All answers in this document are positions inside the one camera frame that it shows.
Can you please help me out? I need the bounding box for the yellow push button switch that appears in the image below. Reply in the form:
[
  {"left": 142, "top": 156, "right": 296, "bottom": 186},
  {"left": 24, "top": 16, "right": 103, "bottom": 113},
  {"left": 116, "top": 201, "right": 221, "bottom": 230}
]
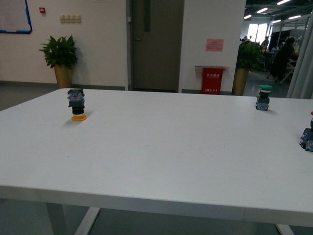
[{"left": 67, "top": 89, "right": 87, "bottom": 121}]

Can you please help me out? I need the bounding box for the red fire alarm button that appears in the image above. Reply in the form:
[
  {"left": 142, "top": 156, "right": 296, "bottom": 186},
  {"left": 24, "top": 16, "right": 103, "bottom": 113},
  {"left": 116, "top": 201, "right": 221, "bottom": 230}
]
[{"left": 39, "top": 7, "right": 46, "bottom": 14}]

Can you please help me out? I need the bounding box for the red fire extinguisher box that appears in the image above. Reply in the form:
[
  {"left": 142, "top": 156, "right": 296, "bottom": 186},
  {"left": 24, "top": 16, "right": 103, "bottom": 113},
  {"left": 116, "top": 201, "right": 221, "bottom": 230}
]
[{"left": 195, "top": 65, "right": 229, "bottom": 95}]

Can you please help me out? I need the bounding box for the grey door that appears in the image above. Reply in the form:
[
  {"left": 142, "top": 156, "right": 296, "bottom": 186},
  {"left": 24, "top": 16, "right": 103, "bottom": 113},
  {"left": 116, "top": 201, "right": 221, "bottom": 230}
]
[{"left": 131, "top": 0, "right": 184, "bottom": 92}]

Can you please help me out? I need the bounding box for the right potted plant gold pot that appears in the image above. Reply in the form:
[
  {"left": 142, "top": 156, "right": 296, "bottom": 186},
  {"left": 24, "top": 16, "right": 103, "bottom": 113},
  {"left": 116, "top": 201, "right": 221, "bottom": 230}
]
[{"left": 232, "top": 42, "right": 263, "bottom": 96}]

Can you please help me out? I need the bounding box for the potted plant gold pot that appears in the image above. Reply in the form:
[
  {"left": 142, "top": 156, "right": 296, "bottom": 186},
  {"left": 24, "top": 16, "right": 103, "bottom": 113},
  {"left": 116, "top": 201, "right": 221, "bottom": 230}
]
[
  {"left": 40, "top": 35, "right": 78, "bottom": 88},
  {"left": 232, "top": 42, "right": 263, "bottom": 96}
]

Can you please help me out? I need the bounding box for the left potted plant gold pot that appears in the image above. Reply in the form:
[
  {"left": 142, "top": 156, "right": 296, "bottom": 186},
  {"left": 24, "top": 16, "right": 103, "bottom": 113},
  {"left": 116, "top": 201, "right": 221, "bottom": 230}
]
[{"left": 40, "top": 35, "right": 78, "bottom": 88}]

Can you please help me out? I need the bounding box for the white left table leg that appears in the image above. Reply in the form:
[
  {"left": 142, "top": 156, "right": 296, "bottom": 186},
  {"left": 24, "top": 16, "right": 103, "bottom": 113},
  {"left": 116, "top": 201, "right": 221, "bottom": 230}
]
[{"left": 46, "top": 203, "right": 100, "bottom": 235}]

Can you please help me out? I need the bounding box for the white table leg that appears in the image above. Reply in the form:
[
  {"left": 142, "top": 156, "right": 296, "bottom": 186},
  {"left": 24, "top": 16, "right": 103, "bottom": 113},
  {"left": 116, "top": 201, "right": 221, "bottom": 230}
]
[
  {"left": 46, "top": 203, "right": 100, "bottom": 235},
  {"left": 275, "top": 224, "right": 294, "bottom": 235}
]

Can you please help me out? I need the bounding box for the person in black clothes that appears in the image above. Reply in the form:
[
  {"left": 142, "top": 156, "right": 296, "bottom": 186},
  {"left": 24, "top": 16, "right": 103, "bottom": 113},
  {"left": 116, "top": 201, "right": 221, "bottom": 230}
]
[{"left": 270, "top": 37, "right": 299, "bottom": 83}]

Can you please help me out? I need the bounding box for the white right table leg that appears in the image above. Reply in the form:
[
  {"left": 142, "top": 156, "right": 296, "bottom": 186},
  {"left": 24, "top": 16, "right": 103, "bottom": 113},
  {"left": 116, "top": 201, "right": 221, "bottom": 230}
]
[{"left": 275, "top": 224, "right": 294, "bottom": 235}]

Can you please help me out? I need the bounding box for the blue framed whiteboard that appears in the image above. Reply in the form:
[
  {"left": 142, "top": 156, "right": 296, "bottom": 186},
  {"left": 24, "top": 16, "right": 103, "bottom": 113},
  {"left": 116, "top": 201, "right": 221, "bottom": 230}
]
[{"left": 0, "top": 0, "right": 32, "bottom": 34}]

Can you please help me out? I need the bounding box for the pink paper wall notice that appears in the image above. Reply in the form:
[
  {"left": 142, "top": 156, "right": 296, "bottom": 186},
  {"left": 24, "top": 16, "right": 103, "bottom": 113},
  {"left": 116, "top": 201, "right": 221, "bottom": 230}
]
[{"left": 205, "top": 39, "right": 224, "bottom": 52}]

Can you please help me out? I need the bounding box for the green push button switch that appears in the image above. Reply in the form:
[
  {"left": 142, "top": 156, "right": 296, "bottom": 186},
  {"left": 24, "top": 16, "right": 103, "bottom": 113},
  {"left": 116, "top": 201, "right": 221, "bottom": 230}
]
[{"left": 255, "top": 85, "right": 273, "bottom": 111}]

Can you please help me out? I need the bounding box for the beige wall switch panel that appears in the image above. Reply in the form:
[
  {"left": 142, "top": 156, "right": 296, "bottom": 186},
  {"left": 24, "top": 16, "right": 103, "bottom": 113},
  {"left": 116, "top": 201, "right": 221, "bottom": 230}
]
[{"left": 59, "top": 14, "right": 81, "bottom": 24}]

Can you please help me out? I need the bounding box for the red push button switch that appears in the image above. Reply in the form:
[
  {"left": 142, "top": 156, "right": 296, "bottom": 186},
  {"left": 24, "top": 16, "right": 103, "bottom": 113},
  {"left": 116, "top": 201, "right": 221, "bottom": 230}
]
[{"left": 299, "top": 118, "right": 313, "bottom": 152}]

